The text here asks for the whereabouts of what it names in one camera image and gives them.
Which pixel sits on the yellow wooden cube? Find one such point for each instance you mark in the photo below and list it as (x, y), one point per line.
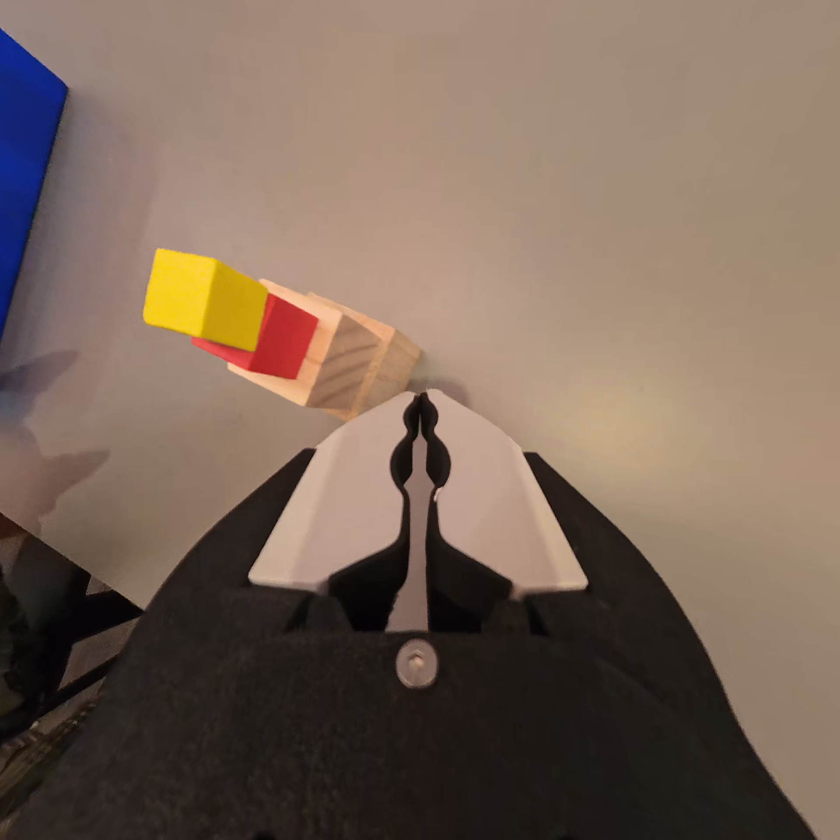
(197, 298)

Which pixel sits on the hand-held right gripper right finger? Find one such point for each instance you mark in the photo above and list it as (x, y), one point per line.
(492, 518)

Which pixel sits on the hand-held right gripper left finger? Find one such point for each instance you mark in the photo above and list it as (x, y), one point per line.
(341, 512)

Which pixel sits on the red wooden cube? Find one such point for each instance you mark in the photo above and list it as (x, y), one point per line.
(289, 341)

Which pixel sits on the medium plain wooden cube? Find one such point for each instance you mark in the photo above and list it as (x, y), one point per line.
(341, 367)

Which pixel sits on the large plain wooden cube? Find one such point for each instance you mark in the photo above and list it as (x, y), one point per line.
(397, 367)

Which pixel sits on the blue plastic bin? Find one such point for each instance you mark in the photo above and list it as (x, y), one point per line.
(23, 197)

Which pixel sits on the person's plaid shirt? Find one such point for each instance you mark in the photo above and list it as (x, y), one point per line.
(12, 643)

